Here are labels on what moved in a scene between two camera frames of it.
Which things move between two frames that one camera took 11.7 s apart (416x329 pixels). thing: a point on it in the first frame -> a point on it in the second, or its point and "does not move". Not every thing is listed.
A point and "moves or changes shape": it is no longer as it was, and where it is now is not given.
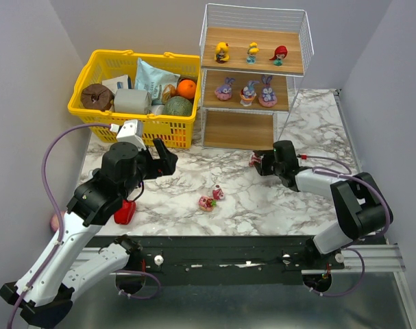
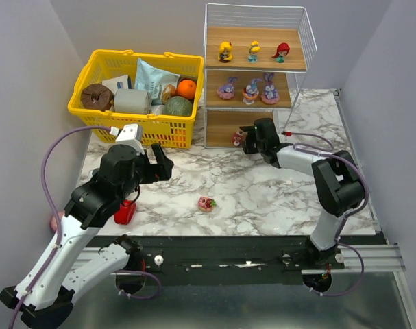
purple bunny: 223,92 does not move
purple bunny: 247,94 moves or changes shape
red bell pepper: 127,213 does not move
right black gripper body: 263,163 -> 254,139
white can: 157,109 does not move
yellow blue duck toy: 251,58 does not move
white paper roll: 132,101 does not move
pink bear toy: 218,193 -> 238,137
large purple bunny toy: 268,98 does not move
